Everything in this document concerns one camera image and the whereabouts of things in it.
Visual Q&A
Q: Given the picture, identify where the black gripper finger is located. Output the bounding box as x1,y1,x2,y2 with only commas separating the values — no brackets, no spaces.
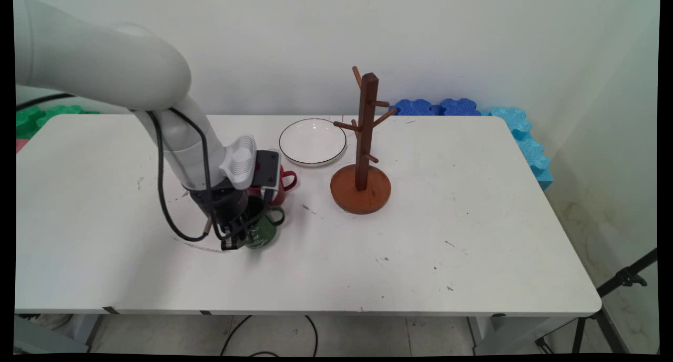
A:
243,196,264,230
221,229,249,252

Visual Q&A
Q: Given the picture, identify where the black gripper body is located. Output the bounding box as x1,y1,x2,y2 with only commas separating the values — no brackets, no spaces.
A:
188,185,251,237

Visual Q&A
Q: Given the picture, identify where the green enamel mug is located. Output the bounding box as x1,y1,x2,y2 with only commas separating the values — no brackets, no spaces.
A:
243,196,287,250

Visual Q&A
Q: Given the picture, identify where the red ceramic mug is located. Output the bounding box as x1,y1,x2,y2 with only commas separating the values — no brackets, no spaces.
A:
247,165,298,206

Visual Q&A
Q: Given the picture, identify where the white plate with black rim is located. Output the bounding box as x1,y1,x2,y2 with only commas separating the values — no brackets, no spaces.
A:
279,118,348,168

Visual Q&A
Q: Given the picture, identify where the brown wooden mug tree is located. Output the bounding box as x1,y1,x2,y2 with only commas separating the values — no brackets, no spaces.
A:
330,66,399,216

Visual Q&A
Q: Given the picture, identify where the white table leg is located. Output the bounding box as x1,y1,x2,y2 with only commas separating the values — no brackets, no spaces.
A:
67,314,104,348

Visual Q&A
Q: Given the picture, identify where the dark blue foam piece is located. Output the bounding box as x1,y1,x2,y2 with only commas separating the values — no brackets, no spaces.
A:
439,98,482,116
389,99,443,116

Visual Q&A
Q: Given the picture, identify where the green foam piece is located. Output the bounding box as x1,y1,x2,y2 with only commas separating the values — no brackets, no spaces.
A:
16,105,100,140

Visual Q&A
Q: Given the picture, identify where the light blue foam piece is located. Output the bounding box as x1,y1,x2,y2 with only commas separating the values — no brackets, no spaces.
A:
481,107,533,140
518,135,554,191

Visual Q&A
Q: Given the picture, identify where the black tripod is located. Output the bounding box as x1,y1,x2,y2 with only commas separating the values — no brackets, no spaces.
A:
535,248,658,355

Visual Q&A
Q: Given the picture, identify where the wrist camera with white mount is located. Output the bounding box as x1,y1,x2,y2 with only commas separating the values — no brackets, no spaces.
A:
220,135,281,190

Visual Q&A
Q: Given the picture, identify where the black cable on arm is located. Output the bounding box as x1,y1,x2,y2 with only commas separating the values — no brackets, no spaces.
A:
16,92,216,243

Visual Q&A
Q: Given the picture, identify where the black cable on floor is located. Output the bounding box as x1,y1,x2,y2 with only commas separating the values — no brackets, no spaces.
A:
220,315,319,357

